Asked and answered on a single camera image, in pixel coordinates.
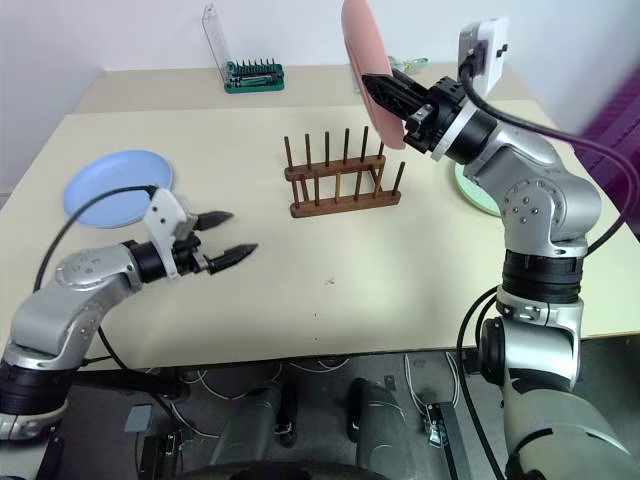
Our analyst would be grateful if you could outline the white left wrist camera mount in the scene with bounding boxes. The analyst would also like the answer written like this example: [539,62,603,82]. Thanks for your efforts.
[143,187,189,280]

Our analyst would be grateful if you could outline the purple object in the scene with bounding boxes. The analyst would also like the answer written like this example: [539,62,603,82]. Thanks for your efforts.
[578,64,640,169]

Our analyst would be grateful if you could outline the green screwdriver bit set case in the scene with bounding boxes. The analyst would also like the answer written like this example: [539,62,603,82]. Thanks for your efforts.
[202,3,287,95]

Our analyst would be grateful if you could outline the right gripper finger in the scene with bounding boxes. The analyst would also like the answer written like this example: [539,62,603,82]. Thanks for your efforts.
[360,73,432,122]
[391,68,434,96]

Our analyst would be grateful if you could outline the metal clamp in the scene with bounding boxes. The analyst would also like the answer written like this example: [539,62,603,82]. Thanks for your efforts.
[422,401,452,447]

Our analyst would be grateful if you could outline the small green white object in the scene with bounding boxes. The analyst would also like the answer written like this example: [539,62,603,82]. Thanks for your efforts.
[387,55,430,74]

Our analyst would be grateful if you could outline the green plate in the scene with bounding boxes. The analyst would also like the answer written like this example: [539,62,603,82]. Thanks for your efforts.
[453,162,506,218]

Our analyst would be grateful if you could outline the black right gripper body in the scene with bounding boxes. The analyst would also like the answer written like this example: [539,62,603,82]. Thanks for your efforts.
[404,77,469,154]

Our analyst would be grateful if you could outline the small grey box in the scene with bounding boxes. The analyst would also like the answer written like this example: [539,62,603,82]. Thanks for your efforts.
[123,404,154,434]

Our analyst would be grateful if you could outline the white floor cable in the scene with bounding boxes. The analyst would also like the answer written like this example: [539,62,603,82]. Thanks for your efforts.
[180,357,351,402]
[403,352,462,417]

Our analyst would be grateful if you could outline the wooden dish rack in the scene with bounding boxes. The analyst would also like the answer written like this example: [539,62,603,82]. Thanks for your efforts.
[283,125,407,220]

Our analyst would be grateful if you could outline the blue plate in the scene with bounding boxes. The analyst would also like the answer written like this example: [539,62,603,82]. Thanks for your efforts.
[62,149,177,230]

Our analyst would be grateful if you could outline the black table frame bar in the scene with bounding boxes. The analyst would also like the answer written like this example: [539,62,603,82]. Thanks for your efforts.
[68,372,184,402]

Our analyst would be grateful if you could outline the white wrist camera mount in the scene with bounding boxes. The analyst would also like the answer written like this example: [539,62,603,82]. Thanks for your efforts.
[429,16,511,162]
[143,187,189,280]

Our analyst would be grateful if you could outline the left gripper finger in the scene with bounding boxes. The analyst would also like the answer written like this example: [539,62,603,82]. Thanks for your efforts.
[207,243,260,275]
[195,210,235,231]

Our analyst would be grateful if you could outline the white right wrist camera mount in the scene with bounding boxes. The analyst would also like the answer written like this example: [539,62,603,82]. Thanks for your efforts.
[429,16,511,162]

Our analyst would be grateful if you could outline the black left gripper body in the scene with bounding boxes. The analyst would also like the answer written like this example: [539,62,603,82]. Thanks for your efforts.
[172,198,211,276]

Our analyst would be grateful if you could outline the black table leg post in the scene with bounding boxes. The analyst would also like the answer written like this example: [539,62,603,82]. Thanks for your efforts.
[438,401,477,480]

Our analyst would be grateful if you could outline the dark grey rounded shape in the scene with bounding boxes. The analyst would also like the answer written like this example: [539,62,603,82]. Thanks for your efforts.
[208,379,297,467]
[346,377,427,472]

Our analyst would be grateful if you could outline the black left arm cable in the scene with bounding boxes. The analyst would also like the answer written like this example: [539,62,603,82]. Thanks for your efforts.
[34,184,157,374]

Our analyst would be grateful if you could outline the pink plate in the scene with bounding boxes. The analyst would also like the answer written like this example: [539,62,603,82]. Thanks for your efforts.
[341,0,406,151]

